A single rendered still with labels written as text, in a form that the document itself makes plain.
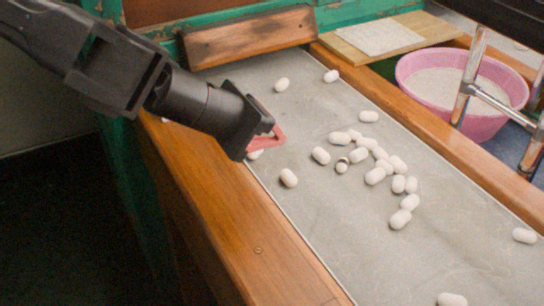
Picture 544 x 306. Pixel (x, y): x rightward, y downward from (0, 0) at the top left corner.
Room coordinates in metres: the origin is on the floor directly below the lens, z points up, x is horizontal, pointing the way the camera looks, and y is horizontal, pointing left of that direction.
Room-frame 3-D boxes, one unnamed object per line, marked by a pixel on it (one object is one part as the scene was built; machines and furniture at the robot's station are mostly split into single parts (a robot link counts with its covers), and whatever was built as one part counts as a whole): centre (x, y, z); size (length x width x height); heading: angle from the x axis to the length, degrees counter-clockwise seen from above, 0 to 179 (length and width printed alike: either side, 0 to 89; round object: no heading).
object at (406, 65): (0.80, -0.39, 0.72); 0.27 x 0.27 x 0.10
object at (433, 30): (0.99, -0.28, 0.77); 0.33 x 0.15 x 0.01; 119
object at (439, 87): (0.80, -0.39, 0.71); 0.22 x 0.22 x 0.06
